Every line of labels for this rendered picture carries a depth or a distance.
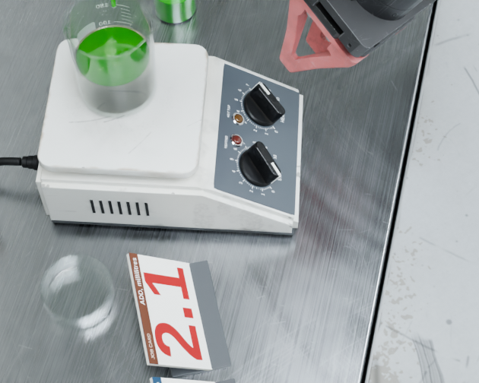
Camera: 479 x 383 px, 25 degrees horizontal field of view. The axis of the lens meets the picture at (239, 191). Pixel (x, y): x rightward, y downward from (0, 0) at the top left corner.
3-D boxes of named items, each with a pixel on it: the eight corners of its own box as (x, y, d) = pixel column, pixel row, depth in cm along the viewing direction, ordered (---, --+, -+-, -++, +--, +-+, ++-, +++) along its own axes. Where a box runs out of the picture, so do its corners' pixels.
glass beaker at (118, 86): (72, 123, 81) (55, 55, 73) (81, 55, 84) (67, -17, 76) (165, 126, 80) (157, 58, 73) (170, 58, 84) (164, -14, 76)
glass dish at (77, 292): (118, 326, 81) (115, 314, 79) (45, 334, 81) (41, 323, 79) (112, 261, 84) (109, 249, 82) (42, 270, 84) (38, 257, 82)
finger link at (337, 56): (239, 40, 78) (309, -31, 71) (295, 5, 83) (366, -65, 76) (296, 113, 78) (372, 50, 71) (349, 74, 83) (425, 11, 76)
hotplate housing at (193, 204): (302, 106, 91) (306, 49, 85) (296, 242, 85) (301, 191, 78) (45, 93, 92) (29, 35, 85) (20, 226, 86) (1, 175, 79)
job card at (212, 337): (207, 261, 84) (206, 237, 80) (231, 367, 80) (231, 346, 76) (131, 276, 83) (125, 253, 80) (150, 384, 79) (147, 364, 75)
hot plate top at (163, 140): (210, 50, 85) (209, 43, 84) (198, 180, 79) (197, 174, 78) (60, 43, 85) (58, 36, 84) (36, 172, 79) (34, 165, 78)
